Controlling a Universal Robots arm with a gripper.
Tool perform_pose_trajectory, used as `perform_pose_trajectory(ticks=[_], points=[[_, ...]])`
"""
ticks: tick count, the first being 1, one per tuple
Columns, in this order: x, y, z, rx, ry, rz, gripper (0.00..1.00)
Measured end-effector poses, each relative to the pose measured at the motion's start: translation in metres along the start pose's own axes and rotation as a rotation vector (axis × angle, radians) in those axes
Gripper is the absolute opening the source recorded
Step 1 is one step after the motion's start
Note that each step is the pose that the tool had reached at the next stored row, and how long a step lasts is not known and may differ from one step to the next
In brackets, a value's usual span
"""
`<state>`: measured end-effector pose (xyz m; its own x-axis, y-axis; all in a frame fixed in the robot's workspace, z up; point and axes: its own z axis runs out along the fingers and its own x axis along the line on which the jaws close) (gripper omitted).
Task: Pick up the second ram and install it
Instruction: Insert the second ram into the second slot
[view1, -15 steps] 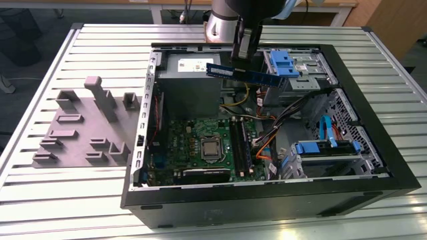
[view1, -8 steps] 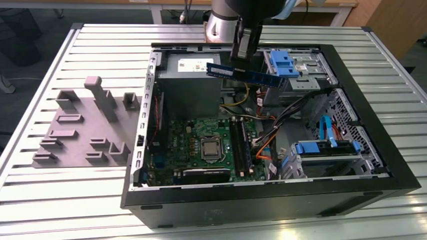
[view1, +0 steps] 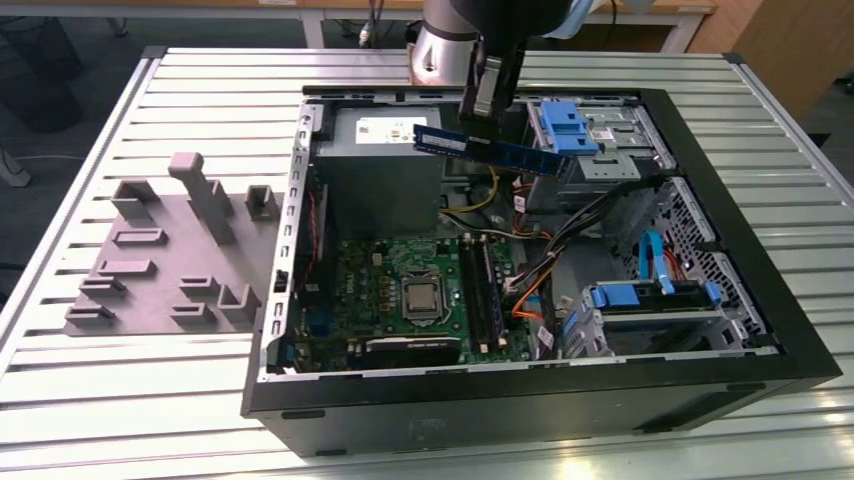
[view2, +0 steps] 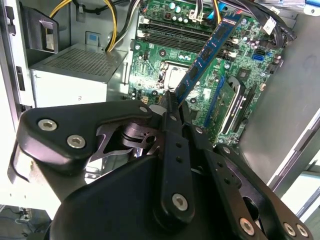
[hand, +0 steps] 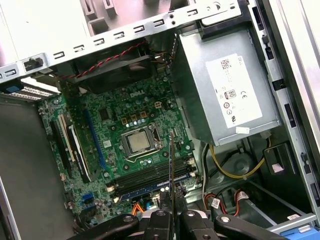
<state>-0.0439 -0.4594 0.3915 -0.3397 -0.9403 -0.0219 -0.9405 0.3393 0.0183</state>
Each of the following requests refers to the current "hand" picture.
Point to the gray parts rack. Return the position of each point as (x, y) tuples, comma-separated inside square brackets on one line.
[(100, 25)]

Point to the green motherboard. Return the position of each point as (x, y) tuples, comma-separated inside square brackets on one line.
[(117, 105)]

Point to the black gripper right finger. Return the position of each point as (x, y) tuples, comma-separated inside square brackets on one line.
[(192, 225)]

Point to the silver CPU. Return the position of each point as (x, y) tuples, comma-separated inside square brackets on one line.
[(138, 142)]

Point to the black open PC case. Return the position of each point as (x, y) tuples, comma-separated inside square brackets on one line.
[(25, 162)]

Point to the blue drive bay latch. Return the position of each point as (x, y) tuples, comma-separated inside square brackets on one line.
[(297, 233)]

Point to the blue expansion slot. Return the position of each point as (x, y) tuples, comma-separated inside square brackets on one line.
[(96, 145)]

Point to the RAM memory stick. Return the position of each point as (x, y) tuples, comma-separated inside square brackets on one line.
[(172, 160)]

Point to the blue card retention latch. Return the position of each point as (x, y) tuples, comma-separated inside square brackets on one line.
[(13, 90)]

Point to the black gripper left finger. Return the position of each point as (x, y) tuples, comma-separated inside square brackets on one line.
[(156, 225)]

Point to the black case fan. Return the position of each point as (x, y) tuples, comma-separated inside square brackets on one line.
[(112, 75)]

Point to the gray power supply unit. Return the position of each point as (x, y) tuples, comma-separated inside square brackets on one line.
[(200, 75)]

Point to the CPU socket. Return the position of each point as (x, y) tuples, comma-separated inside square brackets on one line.
[(156, 132)]

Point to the black RAM slot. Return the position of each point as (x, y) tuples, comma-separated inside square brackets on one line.
[(150, 170)]

